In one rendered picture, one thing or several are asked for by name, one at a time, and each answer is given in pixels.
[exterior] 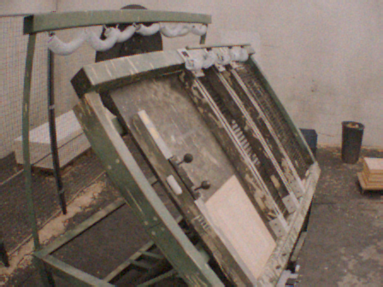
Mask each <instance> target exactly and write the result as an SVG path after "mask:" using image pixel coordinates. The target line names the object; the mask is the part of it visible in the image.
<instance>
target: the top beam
mask: <svg viewBox="0 0 383 287"><path fill-rule="evenodd" d="M241 49H242V48H241V47H240V46H235V47H232V48H231V50H232V51H233V52H237V50H239V53H240V52H241ZM244 49H245V50H247V51H246V53H247V54H248V56H250V55H254V54H255V53H256V52H255V50H254V49H253V48H252V47H251V46H244ZM212 51H213V53H215V52H218V54H219V55H223V54H222V53H221V52H220V50H219V49H218V48H212ZM187 52H188V53H189V54H190V55H191V58H192V59H195V58H200V56H201V55H202V54H205V52H204V51H203V50H188V51H187ZM205 55H206V54H205ZM185 68H186V63H185V62H184V60H183V59H182V58H181V57H180V54H179V52H178V51H177V50H164V51H156V52H149V53H146V54H141V55H134V56H128V57H121V58H117V59H114V60H107V61H101V62H96V63H94V64H88V65H86V66H83V67H82V68H81V69H80V70H79V71H78V72H77V73H76V74H75V75H74V76H73V78H72V79H71V80H70V82H71V84H72V87H73V88H74V90H75V93H76V94H77V95H76V96H78V98H79V100H80V99H82V98H83V97H84V96H85V94H86V93H87V92H88V91H94V90H95V91H96V94H99V93H100V92H102V91H107V90H111V89H114V88H117V87H118V86H122V85H127V84H131V83H135V82H138V81H140V80H141V79H148V78H152V77H156V76H158V75H163V74H166V73H173V72H177V71H180V70H183V69H185Z"/></svg>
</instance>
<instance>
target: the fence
mask: <svg viewBox="0 0 383 287"><path fill-rule="evenodd" d="M142 113H144V115H145V116H146V118H147V119H148V121H149V122H150V124H148V125H146V124H145V122H144V120H143V119H142V117H141V114H142ZM132 119H133V121H134V122H135V125H136V127H137V128H138V130H139V131H140V133H141V134H142V136H143V137H144V140H145V141H146V143H147V144H148V145H149V146H150V148H151V150H152V152H153V153H154V155H155V156H156V158H157V160H158V161H159V163H160V165H161V166H162V168H163V170H164V171H165V173H166V174H167V175H168V176H170V175H172V176H173V178H174V179H175V180H176V182H177V183H178V185H179V186H180V188H181V189H182V192H181V193H180V194H181V196H182V198H183V199H184V201H185V202H186V203H187V205H188V206H189V208H190V210H191V211H192V212H193V214H195V216H198V215H200V214H201V215H202V216H203V218H204V220H205V221H206V222H207V223H208V225H209V227H208V229H207V230H206V232H207V233H208V235H209V236H210V238H211V239H212V240H213V241H214V243H215V246H216V247H217V248H218V249H219V250H220V251H221V253H222V254H223V255H224V257H226V258H225V259H226V260H227V261H228V262H229V264H230V266H232V268H233V270H234V271H235V272H236V273H237V274H238V276H239V277H240V278H241V280H242V281H243V282H244V284H245V286H246V287H256V284H257V282H258V281H257V280H256V278H255V276H254V275H253V273H252V272H251V271H250V269H249V268H248V267H247V266H246V264H245V262H244V260H243V259H242V258H241V257H240V256H241V255H239V254H238V251H237V250H236V249H235V248H234V247H233V245H232V244H231V243H230V241H229V239H228V237H227V236H226V235H225V233H223V232H224V231H223V230H222V229H221V228H220V226H219V225H218V224H217V223H216V221H215V218H214V217H213V215H212V214H211V213H210V212H209V210H208V209H207V207H206V206H205V204H204V203H203V201H202V200H201V198H200V197H199V198H198V199H197V200H196V201H194V200H193V198H192V196H191V195H190V193H189V192H188V190H187V189H186V187H185V186H184V184H183V183H182V181H181V180H180V177H179V176H178V174H177V173H175V171H174V170H173V168H172V167H171V165H170V164H169V162H168V158H170V156H172V154H171V152H170V151H169V149H168V147H167V146H166V144H165V143H164V142H163V140H162V138H161V137H160V135H159V134H158V132H157V130H156V128H155V127H154V126H153V125H152V122H151V120H150V118H148V116H147V115H146V113H145V112H144V111H141V112H138V113H136V114H135V115H134V116H133V117H132ZM152 127H153V128H154V130H155V131H156V133H157V135H158V137H159V138H158V139H155V137H154V136H153V134H152V133H151V131H150V128H152Z"/></svg>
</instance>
